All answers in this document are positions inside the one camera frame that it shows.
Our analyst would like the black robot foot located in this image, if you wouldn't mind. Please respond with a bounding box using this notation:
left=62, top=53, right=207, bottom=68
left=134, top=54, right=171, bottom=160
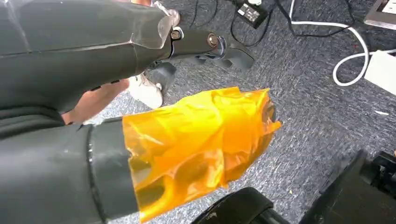
left=298, top=149, right=396, bottom=224
left=191, top=187, right=290, bottom=224

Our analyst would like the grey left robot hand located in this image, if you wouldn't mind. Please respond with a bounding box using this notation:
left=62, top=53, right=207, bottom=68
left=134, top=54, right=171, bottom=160
left=0, top=0, right=282, bottom=224

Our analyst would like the person's white shoe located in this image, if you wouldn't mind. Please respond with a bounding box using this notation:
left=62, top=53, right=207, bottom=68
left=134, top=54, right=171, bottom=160
left=127, top=73, right=164, bottom=109

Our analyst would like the white box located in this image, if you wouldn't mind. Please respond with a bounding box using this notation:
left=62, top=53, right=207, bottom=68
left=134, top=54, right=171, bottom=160
left=364, top=50, right=396, bottom=97

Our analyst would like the black power adapter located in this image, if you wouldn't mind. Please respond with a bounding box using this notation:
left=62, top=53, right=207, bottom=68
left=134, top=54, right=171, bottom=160
left=234, top=0, right=270, bottom=30

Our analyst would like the thin black floor cable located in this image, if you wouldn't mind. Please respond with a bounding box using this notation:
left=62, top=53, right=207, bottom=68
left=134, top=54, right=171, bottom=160
left=189, top=0, right=219, bottom=29

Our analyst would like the white floor cable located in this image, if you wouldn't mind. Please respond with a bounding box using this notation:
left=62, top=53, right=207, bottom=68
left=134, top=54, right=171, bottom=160
left=289, top=0, right=396, bottom=87

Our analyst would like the grey flat device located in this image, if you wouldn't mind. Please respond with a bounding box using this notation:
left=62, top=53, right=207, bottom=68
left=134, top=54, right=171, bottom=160
left=364, top=0, right=396, bottom=31

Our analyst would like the ribbed grey left arm sleeve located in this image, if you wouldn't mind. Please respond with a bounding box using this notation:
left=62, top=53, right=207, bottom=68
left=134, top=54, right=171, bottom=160
left=0, top=106, right=65, bottom=139

